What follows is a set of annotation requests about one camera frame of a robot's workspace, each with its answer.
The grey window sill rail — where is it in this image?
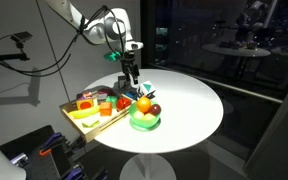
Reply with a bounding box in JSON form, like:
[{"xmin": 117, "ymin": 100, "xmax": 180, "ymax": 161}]
[{"xmin": 149, "ymin": 63, "xmax": 284, "ymax": 105}]

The black base platform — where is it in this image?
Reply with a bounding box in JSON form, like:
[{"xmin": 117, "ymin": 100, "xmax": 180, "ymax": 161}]
[{"xmin": 0, "ymin": 124, "xmax": 87, "ymax": 180}]

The wooden tray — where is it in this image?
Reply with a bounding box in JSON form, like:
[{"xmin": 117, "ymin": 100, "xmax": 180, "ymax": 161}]
[{"xmin": 59, "ymin": 87, "xmax": 134, "ymax": 143}]

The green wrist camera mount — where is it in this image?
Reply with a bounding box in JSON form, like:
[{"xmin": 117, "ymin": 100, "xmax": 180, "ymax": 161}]
[{"xmin": 103, "ymin": 50, "xmax": 123, "ymax": 62}]

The dark red toy plum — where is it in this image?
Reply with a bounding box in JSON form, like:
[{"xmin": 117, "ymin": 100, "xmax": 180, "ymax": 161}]
[{"xmin": 149, "ymin": 103, "xmax": 163, "ymax": 117}]

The orange block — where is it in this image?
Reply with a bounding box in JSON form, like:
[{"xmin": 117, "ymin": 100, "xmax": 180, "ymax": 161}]
[{"xmin": 98, "ymin": 101, "xmax": 113, "ymax": 117}]

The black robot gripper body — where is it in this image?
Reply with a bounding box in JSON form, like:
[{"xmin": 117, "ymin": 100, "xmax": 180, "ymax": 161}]
[{"xmin": 119, "ymin": 53, "xmax": 140, "ymax": 77}]

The green plastic bowl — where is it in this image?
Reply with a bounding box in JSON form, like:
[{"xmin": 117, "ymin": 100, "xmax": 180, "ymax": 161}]
[{"xmin": 128, "ymin": 100, "xmax": 162, "ymax": 130}]

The red toy tomato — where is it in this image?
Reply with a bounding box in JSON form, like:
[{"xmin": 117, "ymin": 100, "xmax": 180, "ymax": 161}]
[{"xmin": 115, "ymin": 97, "xmax": 132, "ymax": 112}]

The light green block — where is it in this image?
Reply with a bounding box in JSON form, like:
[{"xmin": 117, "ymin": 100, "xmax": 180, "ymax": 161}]
[{"xmin": 81, "ymin": 118, "xmax": 101, "ymax": 129}]

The black camera stand rod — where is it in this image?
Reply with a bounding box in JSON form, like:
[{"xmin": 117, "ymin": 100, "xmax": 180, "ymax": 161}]
[{"xmin": 0, "ymin": 52, "xmax": 31, "ymax": 63}]

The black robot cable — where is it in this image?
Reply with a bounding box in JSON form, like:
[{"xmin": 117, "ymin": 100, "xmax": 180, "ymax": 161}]
[{"xmin": 0, "ymin": 4, "xmax": 127, "ymax": 78}]

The silver metal bracket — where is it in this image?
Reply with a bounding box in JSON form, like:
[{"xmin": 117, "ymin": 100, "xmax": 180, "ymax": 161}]
[{"xmin": 10, "ymin": 152, "xmax": 29, "ymax": 168}]

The black side camera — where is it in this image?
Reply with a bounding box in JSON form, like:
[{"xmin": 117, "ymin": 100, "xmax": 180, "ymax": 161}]
[{"xmin": 10, "ymin": 31, "xmax": 34, "ymax": 51}]

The orange toy fruit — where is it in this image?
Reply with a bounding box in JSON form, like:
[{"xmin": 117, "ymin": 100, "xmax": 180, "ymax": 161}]
[{"xmin": 136, "ymin": 96, "xmax": 152, "ymax": 114}]

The yellow toy banana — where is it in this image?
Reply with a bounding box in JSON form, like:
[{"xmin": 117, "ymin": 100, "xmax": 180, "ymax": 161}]
[{"xmin": 67, "ymin": 105, "xmax": 101, "ymax": 120}]

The purple clamp with orange tip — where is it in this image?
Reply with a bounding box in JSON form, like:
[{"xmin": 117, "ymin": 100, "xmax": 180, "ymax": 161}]
[{"xmin": 38, "ymin": 132, "xmax": 66, "ymax": 157}]

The yellow block with red circle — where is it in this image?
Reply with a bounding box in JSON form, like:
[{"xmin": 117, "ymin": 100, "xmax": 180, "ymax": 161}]
[{"xmin": 76, "ymin": 98, "xmax": 95, "ymax": 111}]

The blue block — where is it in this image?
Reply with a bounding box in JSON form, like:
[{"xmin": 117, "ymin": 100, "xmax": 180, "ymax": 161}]
[{"xmin": 123, "ymin": 90, "xmax": 140, "ymax": 102}]

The white table pedestal base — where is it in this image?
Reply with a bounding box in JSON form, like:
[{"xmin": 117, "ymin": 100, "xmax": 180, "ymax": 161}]
[{"xmin": 119, "ymin": 152, "xmax": 178, "ymax": 180}]

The purple block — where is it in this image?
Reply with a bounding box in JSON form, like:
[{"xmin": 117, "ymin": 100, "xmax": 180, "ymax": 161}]
[{"xmin": 77, "ymin": 91, "xmax": 94, "ymax": 100}]

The small dark green block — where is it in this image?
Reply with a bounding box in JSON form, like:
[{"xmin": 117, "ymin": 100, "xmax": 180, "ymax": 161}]
[{"xmin": 104, "ymin": 95, "xmax": 119, "ymax": 105}]

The dark red block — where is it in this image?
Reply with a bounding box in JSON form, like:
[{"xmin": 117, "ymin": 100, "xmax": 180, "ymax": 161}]
[{"xmin": 98, "ymin": 87, "xmax": 115, "ymax": 96}]

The yellow toy lemon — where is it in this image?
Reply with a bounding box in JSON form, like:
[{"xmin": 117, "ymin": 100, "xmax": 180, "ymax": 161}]
[
  {"xmin": 143, "ymin": 113, "xmax": 157, "ymax": 122},
  {"xmin": 132, "ymin": 110, "xmax": 145, "ymax": 121}
]

